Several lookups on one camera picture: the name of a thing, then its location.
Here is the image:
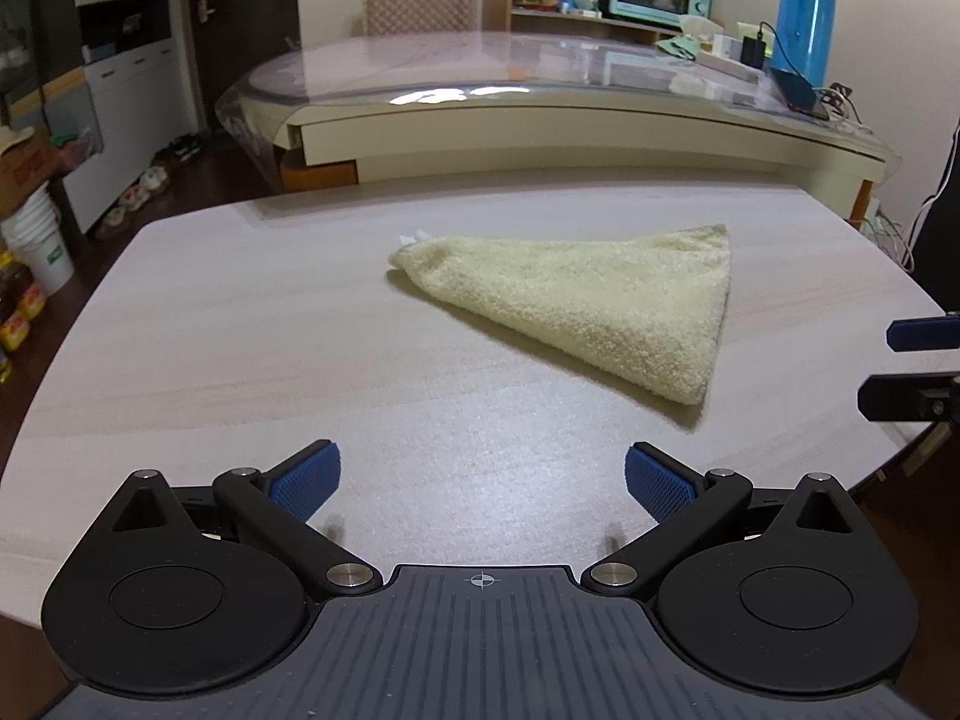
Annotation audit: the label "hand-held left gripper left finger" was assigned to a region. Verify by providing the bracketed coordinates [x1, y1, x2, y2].
[111, 439, 382, 599]

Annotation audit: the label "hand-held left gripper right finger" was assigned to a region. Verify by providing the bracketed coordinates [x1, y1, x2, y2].
[581, 441, 852, 599]

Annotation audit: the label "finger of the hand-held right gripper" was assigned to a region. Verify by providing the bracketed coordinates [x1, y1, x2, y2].
[886, 313, 960, 353]
[858, 370, 960, 423]

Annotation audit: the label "pale yellow towel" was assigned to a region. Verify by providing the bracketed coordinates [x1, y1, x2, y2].
[388, 223, 732, 407]

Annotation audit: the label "dark furniture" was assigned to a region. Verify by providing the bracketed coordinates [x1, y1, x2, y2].
[911, 120, 960, 316]

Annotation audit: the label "blue phone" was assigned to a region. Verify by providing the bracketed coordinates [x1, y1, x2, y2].
[769, 69, 830, 121]

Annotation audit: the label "row of light shoes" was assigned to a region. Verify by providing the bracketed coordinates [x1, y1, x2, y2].
[97, 165, 170, 238]

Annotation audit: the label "white power strip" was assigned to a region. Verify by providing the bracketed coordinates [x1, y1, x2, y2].
[697, 52, 763, 83]

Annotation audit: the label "yellow oil bottles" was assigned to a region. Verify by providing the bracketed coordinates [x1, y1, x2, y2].
[0, 251, 47, 370]

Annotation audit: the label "blue thermos flask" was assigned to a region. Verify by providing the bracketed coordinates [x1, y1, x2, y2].
[772, 0, 838, 88]

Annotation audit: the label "white plastic bucket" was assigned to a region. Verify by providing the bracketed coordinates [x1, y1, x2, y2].
[0, 187, 76, 298]

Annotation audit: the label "cream table with glass top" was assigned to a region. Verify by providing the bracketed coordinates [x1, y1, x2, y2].
[216, 26, 905, 223]

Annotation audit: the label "white cabinet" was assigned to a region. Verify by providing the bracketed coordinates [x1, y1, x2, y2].
[45, 0, 200, 233]

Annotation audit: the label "cardboard box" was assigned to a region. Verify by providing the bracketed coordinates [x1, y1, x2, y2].
[0, 127, 58, 218]

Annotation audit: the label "dark wooden door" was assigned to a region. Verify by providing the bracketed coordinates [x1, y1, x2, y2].
[176, 0, 301, 137]

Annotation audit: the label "wooden shelf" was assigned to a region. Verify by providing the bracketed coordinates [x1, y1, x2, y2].
[482, 0, 725, 46]

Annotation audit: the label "hanging white cables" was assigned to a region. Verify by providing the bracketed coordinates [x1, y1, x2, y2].
[862, 199, 916, 272]

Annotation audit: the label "tangled white cables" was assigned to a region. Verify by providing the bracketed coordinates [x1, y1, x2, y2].
[814, 82, 875, 133]

